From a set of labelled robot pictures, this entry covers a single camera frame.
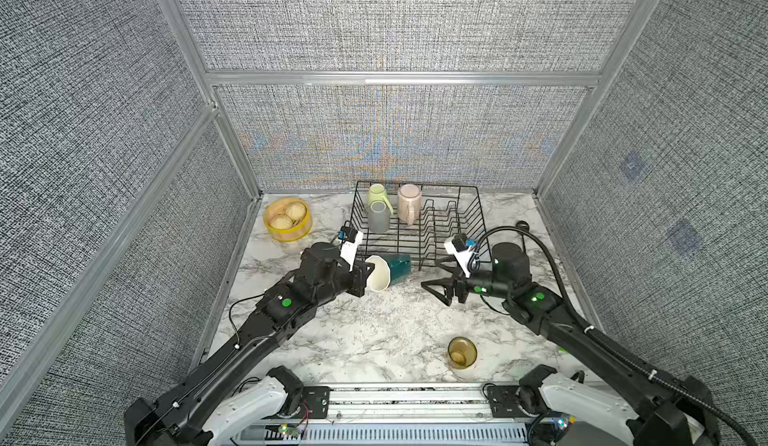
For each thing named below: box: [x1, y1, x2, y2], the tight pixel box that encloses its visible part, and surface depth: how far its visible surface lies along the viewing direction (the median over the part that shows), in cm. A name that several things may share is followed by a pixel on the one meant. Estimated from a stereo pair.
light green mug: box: [367, 183, 394, 215], surface depth 105 cm
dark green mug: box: [365, 254, 412, 293], surface depth 68 cm
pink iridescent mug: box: [397, 183, 423, 226], surface depth 102 cm
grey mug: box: [368, 200, 391, 233], surface depth 102 cm
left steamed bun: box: [270, 214, 293, 229], surface depth 108 cm
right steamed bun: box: [286, 204, 305, 220], surface depth 109 cm
